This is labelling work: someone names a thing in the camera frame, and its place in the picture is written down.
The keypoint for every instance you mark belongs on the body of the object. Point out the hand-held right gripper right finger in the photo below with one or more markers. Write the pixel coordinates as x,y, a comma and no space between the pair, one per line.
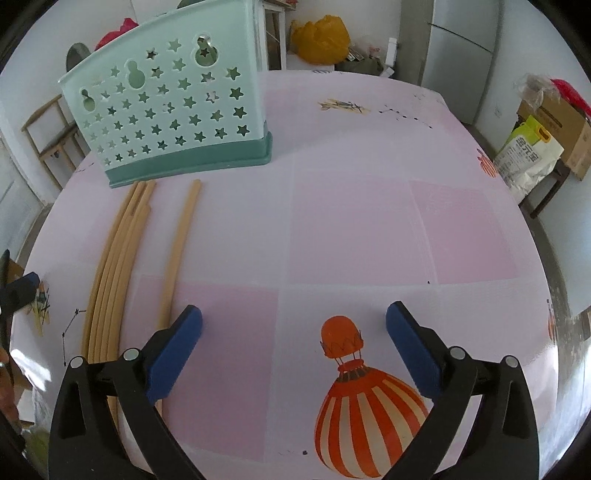
415,355

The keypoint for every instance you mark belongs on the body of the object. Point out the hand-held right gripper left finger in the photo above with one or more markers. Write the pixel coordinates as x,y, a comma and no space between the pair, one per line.
178,355

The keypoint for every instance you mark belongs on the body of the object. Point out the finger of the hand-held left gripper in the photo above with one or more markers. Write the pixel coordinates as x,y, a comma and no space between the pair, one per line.
25,282
4,267

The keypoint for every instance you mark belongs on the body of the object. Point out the wooden chopstick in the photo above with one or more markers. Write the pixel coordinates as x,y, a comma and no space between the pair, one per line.
123,277
105,277
113,277
99,272

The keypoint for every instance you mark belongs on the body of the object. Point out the teal star-cutout utensil holder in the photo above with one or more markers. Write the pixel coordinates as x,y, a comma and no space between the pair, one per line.
184,152

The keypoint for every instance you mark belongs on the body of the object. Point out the metal spoon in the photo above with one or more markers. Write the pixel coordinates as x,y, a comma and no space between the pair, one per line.
76,55

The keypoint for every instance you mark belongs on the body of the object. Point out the pink printed tablecloth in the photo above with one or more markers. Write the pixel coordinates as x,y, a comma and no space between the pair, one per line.
369,230

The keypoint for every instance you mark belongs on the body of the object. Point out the wooden chair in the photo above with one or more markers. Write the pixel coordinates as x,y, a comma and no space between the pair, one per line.
55,134

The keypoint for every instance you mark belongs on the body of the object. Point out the dark wooden stool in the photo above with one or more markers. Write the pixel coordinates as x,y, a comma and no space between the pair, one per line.
549,194

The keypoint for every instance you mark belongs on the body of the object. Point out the white and yellow rice bag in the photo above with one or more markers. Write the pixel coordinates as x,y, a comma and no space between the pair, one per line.
526,157

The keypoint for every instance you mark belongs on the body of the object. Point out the red plastic bag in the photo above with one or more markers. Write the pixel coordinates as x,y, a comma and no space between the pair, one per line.
572,94
115,34

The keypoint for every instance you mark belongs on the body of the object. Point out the large cardboard box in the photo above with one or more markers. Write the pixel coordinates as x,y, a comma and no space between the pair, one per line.
568,134

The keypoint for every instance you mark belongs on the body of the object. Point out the clear plastic bag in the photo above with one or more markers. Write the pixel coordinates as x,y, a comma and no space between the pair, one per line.
533,87

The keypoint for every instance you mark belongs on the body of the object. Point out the green bag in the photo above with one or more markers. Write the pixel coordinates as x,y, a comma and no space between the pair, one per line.
360,66

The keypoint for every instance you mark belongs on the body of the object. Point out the silver refrigerator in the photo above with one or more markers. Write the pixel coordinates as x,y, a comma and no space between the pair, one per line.
461,60

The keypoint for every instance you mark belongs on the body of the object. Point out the white carton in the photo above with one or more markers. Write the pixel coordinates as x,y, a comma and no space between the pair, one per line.
392,53

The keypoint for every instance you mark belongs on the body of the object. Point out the yellow plastic bag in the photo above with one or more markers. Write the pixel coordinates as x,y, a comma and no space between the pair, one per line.
321,39

